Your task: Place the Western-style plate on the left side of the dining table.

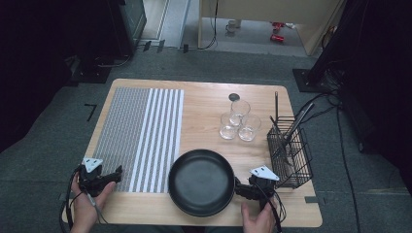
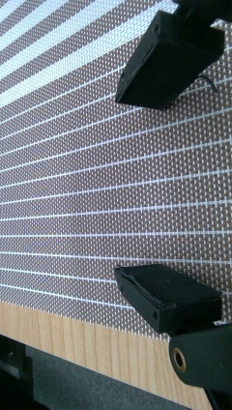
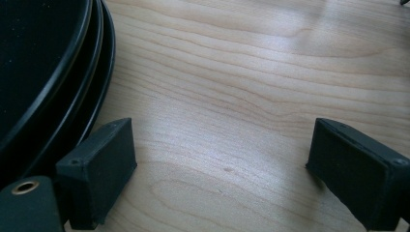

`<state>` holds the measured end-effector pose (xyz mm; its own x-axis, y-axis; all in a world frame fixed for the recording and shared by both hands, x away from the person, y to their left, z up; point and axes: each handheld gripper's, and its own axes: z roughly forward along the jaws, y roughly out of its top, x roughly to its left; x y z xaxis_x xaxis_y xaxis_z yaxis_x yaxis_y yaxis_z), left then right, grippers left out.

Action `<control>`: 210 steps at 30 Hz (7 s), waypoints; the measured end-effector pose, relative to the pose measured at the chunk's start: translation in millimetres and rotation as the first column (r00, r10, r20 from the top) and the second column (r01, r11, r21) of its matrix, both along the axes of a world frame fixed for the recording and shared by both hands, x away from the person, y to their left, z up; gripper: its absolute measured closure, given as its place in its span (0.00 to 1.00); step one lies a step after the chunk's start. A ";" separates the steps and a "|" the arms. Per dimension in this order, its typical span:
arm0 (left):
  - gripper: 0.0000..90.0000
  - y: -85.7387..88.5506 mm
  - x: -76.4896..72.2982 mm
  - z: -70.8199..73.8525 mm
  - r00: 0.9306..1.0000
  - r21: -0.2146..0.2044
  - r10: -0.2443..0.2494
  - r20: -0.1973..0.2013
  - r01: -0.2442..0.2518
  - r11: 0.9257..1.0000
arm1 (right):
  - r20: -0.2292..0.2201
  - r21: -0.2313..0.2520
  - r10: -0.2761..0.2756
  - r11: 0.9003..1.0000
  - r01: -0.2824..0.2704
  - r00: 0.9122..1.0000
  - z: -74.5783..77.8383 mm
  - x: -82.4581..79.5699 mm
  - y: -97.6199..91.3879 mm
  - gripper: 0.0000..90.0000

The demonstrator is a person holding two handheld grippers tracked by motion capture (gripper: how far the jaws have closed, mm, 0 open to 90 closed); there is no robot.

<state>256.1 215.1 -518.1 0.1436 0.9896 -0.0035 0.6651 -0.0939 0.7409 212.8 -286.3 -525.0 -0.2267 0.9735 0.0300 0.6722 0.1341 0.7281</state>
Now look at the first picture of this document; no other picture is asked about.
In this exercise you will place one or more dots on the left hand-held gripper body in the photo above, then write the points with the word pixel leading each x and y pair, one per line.
pixel 92 181

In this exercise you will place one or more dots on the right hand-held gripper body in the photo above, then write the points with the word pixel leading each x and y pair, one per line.
pixel 264 191

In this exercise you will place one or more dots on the black round plate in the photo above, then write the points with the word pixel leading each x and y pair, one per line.
pixel 200 181

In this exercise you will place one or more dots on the person's left hand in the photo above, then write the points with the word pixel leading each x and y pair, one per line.
pixel 85 210

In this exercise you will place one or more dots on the person's right hand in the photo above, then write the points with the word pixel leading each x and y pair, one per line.
pixel 259 221

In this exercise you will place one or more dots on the grey tape strip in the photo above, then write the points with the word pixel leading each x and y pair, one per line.
pixel 312 199
pixel 69 196

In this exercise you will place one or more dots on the grey white striped placemat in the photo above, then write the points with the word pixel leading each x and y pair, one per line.
pixel 139 129

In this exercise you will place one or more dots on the thin black utensil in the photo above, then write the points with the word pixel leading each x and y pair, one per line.
pixel 276 103
pixel 275 124

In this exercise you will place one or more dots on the grey metal utensil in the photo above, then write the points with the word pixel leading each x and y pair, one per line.
pixel 301 118

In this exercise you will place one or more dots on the black stand base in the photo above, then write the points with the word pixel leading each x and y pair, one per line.
pixel 304 81
pixel 87 71

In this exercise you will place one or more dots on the black curtain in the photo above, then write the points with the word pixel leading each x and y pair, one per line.
pixel 32 64
pixel 382 64

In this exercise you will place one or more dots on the black cabinet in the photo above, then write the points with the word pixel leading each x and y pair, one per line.
pixel 129 26

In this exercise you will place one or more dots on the white mug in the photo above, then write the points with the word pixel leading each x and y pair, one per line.
pixel 230 26
pixel 237 22

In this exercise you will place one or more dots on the grey slanted panel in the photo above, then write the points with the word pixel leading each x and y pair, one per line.
pixel 176 22

